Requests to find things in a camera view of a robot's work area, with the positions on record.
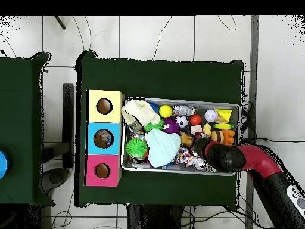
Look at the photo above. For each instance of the pale yellow cloth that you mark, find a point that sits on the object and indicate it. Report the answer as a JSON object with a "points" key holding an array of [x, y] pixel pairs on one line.
{"points": [[140, 112]]}

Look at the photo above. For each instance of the mint green cloth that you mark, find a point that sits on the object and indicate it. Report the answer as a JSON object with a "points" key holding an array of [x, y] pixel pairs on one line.
{"points": [[163, 148]]}

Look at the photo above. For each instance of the green fuzzy toy with eyes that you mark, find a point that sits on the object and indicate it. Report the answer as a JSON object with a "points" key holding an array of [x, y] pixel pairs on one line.
{"points": [[137, 148]]}

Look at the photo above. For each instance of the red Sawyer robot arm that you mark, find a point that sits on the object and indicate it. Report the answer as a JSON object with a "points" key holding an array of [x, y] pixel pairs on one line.
{"points": [[262, 167]]}

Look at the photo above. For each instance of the clear mesh bin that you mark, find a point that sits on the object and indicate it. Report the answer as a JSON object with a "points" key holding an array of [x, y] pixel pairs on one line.
{"points": [[143, 168]]}

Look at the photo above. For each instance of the wooden box with three holes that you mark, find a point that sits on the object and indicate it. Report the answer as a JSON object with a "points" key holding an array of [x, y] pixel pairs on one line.
{"points": [[93, 143]]}

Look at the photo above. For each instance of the small green spiky toy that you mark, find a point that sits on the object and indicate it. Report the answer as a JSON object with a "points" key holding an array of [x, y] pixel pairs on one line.
{"points": [[153, 126]]}

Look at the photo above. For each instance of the crushed silver can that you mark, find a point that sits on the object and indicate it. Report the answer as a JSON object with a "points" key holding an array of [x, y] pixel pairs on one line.
{"points": [[135, 126]]}

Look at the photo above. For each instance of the purple fuzzy toy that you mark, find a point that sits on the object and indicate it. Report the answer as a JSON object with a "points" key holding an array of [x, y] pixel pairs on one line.
{"points": [[170, 126]]}

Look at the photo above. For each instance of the yellow ball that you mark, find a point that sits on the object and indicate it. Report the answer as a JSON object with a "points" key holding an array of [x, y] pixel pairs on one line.
{"points": [[165, 111]]}

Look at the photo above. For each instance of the blue spiky ball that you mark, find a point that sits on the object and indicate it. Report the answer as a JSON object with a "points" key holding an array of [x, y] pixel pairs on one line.
{"points": [[153, 106]]}

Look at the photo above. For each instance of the orange plush toy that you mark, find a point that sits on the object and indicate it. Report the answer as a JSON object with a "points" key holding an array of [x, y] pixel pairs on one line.
{"points": [[186, 139]]}

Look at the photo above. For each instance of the silver robot toy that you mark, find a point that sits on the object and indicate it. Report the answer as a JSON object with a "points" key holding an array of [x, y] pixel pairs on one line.
{"points": [[185, 109]]}

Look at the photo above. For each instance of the white multicoloured printed packet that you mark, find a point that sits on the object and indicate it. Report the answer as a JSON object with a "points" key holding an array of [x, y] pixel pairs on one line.
{"points": [[183, 155]]}

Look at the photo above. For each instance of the small wooden block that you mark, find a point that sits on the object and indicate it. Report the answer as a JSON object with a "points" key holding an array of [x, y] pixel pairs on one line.
{"points": [[196, 129]]}

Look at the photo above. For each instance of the small red ball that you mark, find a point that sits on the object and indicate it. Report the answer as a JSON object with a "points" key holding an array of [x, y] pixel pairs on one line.
{"points": [[195, 119]]}

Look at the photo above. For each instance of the yellow duck toy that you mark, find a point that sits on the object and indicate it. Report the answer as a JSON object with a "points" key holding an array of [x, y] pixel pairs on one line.
{"points": [[207, 130]]}

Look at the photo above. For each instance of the white baseball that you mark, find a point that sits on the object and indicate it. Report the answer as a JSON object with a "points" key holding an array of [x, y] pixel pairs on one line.
{"points": [[211, 115]]}

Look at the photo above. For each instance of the toy hamburger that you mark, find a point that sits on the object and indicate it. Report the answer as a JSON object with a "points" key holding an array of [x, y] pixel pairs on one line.
{"points": [[218, 136]]}

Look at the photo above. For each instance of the yellow toy banana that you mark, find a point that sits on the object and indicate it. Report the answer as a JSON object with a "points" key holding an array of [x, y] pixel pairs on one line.
{"points": [[224, 126]]}

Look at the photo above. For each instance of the orange spiky toy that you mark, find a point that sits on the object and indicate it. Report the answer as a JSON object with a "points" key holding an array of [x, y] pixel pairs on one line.
{"points": [[229, 137]]}

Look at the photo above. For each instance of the dark green side table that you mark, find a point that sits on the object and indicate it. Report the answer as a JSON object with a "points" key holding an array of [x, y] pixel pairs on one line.
{"points": [[24, 95]]}

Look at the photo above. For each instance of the blue round plate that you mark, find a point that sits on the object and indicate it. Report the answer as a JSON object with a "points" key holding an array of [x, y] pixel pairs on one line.
{"points": [[2, 164]]}

